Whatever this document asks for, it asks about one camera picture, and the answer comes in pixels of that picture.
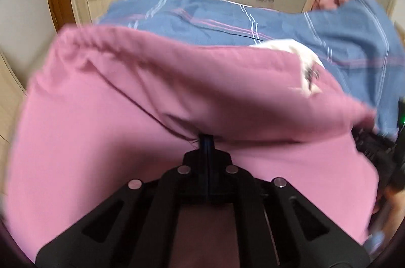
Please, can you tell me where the person's right hand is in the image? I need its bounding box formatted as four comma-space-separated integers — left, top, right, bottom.
378, 187, 403, 224

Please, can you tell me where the blue plaid duvet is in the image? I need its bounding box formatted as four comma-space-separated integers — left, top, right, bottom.
98, 0, 405, 136

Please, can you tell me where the beige side cabinet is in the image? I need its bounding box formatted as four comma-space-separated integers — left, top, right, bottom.
0, 53, 29, 161

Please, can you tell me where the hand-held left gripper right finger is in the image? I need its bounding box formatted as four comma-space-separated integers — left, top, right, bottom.
207, 135, 371, 268

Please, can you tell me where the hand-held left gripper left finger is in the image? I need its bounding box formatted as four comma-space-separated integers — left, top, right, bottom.
35, 135, 208, 268

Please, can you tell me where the white and pink hooded jacket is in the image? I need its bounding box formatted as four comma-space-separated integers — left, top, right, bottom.
0, 25, 383, 268

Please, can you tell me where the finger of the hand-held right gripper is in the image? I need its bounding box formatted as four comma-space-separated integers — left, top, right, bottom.
353, 126, 396, 163

